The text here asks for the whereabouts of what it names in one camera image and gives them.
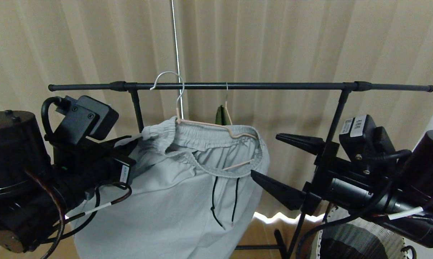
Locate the beige curtain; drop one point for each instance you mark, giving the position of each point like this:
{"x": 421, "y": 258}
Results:
{"x": 273, "y": 36}

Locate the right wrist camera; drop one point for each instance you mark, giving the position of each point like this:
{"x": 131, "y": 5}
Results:
{"x": 360, "y": 140}

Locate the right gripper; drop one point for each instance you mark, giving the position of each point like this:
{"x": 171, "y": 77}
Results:
{"x": 353, "y": 192}

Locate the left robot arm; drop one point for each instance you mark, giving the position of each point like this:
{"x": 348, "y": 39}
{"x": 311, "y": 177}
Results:
{"x": 11, "y": 151}

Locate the pale grey shorts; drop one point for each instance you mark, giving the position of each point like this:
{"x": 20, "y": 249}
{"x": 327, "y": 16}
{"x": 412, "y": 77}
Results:
{"x": 166, "y": 208}

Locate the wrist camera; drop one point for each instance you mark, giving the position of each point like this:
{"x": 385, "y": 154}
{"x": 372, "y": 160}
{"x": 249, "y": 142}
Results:
{"x": 360, "y": 140}
{"x": 90, "y": 117}

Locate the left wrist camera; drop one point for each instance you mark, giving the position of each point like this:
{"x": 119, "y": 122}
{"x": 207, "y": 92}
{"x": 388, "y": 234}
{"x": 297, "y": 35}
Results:
{"x": 90, "y": 117}

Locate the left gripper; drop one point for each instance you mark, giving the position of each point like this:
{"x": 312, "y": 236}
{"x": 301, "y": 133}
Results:
{"x": 76, "y": 180}

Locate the pink clothes hanger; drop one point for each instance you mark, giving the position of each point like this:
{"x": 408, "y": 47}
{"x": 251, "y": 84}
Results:
{"x": 226, "y": 104}
{"x": 182, "y": 90}

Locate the black clothes rack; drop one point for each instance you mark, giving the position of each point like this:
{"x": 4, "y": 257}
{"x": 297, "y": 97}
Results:
{"x": 273, "y": 86}

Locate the white laundry basket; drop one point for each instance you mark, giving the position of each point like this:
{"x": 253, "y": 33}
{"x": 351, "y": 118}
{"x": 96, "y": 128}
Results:
{"x": 378, "y": 237}

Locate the green printed shirt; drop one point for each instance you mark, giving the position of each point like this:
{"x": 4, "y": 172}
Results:
{"x": 220, "y": 117}

